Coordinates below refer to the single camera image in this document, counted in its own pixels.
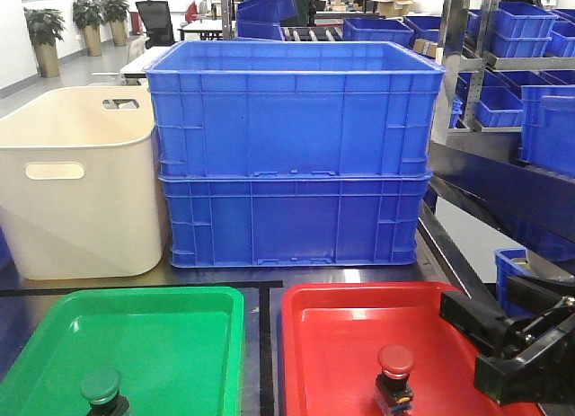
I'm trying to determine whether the upper blue stacking crate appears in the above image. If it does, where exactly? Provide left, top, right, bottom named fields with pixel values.
left=146, top=40, right=445, bottom=178

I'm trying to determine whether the green mushroom push button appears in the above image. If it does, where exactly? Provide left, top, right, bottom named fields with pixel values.
left=81, top=367, right=133, bottom=415

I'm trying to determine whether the cream plastic basket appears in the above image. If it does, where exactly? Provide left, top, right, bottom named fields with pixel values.
left=1, top=86, right=168, bottom=280

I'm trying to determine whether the green plastic tray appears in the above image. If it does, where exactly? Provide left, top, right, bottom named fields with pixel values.
left=1, top=287, right=244, bottom=415

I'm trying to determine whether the black office chair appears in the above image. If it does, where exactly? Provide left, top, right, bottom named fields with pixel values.
left=136, top=0, right=175, bottom=49

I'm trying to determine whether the red mushroom push button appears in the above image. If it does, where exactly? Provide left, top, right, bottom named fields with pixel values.
left=375, top=344, right=415, bottom=415

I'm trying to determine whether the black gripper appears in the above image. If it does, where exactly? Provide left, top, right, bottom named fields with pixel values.
left=439, top=290, right=574, bottom=406

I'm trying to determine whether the blue stacking crate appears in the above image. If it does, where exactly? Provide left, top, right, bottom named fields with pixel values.
left=146, top=40, right=445, bottom=178
left=160, top=173, right=431, bottom=268

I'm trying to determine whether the red plastic tray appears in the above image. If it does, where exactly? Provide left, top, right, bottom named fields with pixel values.
left=282, top=282, right=540, bottom=415

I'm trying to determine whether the lower blue stacking crate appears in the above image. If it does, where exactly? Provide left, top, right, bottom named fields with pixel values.
left=160, top=173, right=431, bottom=268

